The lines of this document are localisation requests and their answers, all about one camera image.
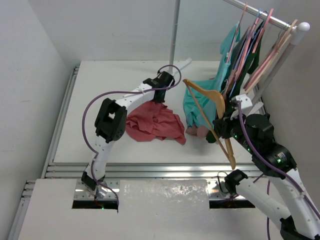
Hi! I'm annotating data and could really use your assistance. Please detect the dark green hanging garment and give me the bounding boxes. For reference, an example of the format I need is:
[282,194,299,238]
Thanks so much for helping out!
[206,21,266,144]

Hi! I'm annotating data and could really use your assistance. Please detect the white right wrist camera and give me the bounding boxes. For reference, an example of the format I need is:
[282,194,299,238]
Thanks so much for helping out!
[230,94,253,119]

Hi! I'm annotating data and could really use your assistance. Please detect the teal t-shirt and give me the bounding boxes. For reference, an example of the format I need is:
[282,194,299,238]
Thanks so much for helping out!
[183,22,239,127]

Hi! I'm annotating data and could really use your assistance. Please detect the grey rack upright pole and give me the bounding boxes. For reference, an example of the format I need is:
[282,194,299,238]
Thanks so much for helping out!
[169,0,181,65]

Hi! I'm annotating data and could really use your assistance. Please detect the white rack corner post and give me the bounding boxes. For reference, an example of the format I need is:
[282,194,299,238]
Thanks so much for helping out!
[251,22,310,105]

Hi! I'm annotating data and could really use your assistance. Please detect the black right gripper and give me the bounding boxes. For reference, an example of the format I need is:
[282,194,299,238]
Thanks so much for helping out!
[213,109,257,154]

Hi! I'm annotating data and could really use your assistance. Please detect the light blue hanging garment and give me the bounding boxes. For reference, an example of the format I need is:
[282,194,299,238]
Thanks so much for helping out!
[198,96,216,128]

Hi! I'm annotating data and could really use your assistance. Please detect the chrome hanging rail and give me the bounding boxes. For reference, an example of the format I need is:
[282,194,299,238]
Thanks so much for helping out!
[223,0,296,29]

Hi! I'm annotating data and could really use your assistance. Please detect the pink hanger with blue hook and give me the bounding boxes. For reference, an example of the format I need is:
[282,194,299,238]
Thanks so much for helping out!
[233,8,274,87]

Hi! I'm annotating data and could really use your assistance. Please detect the pink empty hanger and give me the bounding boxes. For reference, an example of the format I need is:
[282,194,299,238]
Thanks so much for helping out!
[243,29,290,94]

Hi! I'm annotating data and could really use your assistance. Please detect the beige pink garment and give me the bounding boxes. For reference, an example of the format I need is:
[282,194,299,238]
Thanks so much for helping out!
[185,125,209,139]

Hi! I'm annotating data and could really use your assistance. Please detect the white rack base foot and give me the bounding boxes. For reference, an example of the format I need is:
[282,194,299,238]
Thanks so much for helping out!
[172,57,193,76]

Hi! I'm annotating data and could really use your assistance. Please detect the beige empty hanger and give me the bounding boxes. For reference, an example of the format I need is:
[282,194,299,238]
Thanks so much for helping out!
[248,19,298,93]

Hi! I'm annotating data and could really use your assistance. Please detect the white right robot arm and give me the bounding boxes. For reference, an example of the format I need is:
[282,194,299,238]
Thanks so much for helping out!
[213,99,320,240]

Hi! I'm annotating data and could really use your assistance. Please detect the wooden clothes hanger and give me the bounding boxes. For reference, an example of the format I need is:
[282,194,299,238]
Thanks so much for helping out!
[182,79,236,170]

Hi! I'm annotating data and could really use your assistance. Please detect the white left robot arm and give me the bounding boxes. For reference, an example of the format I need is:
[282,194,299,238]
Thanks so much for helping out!
[81,71,175,193]

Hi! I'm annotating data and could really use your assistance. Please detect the salmon red t-shirt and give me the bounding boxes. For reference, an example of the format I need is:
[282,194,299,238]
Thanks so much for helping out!
[125,101,187,145]

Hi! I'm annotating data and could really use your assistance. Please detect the aluminium frame rail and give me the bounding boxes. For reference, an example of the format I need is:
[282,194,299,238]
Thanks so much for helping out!
[7,65,286,240]

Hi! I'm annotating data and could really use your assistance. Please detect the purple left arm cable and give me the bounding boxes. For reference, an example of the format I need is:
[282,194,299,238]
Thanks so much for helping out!
[81,64,183,203]

